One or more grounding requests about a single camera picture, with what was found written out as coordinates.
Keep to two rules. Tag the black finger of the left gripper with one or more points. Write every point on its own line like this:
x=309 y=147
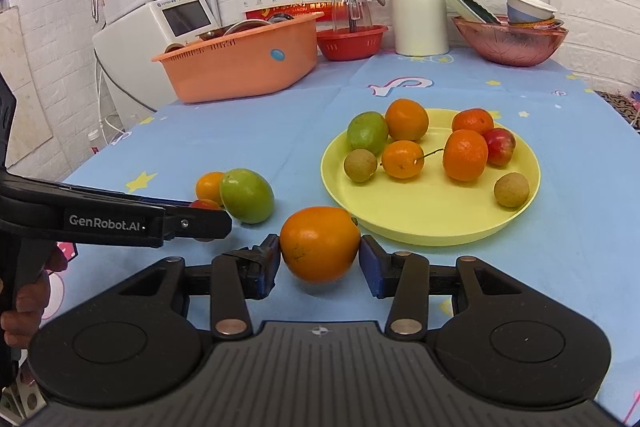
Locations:
x=196 y=223

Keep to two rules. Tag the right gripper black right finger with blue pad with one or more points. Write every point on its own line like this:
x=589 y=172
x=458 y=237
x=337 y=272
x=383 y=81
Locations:
x=409 y=280

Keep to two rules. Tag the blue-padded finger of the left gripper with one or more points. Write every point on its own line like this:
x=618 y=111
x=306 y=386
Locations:
x=150 y=201

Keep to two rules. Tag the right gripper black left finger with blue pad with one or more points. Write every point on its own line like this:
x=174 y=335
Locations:
x=230 y=280

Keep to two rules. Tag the small red tomato fruit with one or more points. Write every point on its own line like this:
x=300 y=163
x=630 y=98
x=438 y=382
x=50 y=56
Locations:
x=206 y=204

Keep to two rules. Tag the small orange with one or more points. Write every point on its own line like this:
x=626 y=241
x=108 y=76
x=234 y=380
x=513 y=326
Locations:
x=208 y=187

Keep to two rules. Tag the green mango back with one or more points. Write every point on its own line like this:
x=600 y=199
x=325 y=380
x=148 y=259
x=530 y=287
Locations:
x=247 y=196

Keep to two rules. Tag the green mango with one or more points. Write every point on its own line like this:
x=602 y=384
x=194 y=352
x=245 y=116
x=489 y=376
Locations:
x=247 y=196
x=368 y=131

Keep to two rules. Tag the orange with dark stem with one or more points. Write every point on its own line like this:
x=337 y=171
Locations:
x=319 y=244

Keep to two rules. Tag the small orange tangerine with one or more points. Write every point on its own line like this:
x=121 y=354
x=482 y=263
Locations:
x=403 y=159

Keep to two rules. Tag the brown longan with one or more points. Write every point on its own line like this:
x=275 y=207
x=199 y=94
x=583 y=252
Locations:
x=360 y=165
x=511 y=190

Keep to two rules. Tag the round orange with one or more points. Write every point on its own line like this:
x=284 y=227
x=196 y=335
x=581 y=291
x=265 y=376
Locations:
x=465 y=155

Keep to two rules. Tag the green mango front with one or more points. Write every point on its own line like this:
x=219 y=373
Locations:
x=368 y=131

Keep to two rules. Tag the large orange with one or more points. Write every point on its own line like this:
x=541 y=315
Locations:
x=406 y=120

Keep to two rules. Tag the red apple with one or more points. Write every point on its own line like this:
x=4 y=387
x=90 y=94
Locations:
x=501 y=145

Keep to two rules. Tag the person's left hand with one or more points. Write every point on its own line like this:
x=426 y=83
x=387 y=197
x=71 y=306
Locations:
x=21 y=324

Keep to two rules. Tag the yellow plastic plate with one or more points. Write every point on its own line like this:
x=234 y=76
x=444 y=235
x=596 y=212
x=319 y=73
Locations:
x=430 y=209

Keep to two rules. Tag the orange plastic basket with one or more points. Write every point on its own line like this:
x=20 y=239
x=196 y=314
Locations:
x=252 y=62

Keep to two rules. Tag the white countertop appliance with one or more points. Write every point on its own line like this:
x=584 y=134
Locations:
x=125 y=50

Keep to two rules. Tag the blue star-print tablecloth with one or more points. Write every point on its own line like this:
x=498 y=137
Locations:
x=577 y=243

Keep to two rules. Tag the red plastic basket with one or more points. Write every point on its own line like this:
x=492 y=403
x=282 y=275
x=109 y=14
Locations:
x=343 y=45

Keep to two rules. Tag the pink glass bowl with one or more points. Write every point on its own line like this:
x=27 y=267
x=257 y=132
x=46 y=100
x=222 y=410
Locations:
x=511 y=45

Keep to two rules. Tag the white thermos jug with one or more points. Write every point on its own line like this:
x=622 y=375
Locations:
x=420 y=27

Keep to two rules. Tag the green-lined white bowl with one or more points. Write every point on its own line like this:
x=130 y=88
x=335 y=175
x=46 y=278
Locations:
x=472 y=11

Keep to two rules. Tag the white and blue bowl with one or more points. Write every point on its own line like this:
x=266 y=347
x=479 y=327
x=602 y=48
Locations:
x=528 y=11

